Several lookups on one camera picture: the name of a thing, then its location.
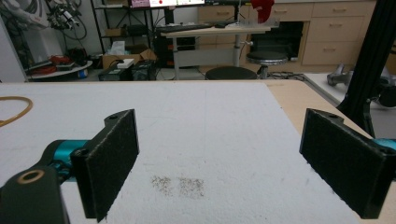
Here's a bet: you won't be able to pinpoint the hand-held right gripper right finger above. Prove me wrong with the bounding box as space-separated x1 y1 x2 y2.
299 107 396 220

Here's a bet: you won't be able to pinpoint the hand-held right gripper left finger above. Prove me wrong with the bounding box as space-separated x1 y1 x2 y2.
70 108 140 223

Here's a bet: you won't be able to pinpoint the grey metal device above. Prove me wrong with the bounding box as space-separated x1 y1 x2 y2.
326 63 355 88

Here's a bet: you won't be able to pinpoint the tan rubber band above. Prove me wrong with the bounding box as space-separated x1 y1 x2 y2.
0 95 35 128

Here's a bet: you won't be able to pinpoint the black equipment case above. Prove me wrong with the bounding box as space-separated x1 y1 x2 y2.
98 59 157 82

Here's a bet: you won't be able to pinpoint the white foam mat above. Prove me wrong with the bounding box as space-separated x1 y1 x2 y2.
0 81 363 224

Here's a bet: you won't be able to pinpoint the small white box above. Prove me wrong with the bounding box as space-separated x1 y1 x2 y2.
116 58 135 70

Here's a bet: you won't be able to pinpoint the round white table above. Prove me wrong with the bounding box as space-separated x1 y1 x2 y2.
25 60 94 81

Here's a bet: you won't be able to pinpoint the brown cardboard box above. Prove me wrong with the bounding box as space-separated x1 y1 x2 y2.
102 46 158 70

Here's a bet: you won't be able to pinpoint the white tissue paper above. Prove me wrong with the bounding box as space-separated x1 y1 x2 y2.
106 40 126 56

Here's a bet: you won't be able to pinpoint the wooden drawer cabinet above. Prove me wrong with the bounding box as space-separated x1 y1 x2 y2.
197 0 378 73

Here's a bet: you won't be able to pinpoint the black round stool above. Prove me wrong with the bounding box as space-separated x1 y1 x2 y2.
205 65 259 81
246 50 289 79

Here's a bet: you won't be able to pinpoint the black computer tower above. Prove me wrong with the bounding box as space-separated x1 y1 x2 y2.
153 35 197 68

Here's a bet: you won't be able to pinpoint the black metal shelf rack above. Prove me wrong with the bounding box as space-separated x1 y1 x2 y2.
90 0 157 54

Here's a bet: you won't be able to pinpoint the black keyboard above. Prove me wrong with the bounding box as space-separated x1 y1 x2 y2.
155 23 217 34

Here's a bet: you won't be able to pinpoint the white robot shell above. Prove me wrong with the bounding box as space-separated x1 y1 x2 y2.
0 0 51 31

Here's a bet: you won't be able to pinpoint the light wooden desk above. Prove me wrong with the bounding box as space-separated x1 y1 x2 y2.
160 24 273 80

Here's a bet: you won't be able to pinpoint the computer monitor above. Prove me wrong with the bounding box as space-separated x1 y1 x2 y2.
130 0 206 8

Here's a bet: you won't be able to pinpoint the red cloth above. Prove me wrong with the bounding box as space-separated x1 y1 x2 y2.
250 0 276 24

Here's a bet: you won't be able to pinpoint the black floor cables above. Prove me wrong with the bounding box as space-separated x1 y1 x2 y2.
266 71 308 82

